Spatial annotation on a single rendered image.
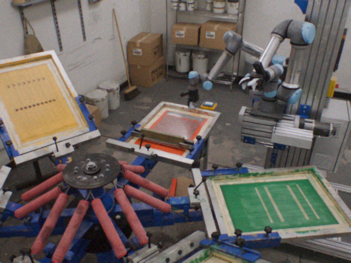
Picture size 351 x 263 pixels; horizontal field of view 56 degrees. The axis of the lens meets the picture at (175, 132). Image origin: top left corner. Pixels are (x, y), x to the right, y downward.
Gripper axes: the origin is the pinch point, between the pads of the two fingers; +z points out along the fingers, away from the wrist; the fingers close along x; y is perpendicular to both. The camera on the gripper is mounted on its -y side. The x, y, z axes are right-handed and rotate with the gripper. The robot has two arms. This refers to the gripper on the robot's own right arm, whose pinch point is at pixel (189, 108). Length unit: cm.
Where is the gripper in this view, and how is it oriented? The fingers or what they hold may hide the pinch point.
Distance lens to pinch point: 301.0
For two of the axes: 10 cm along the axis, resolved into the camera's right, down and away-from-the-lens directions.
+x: 4.0, -4.8, 7.8
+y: 9.2, 2.1, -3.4
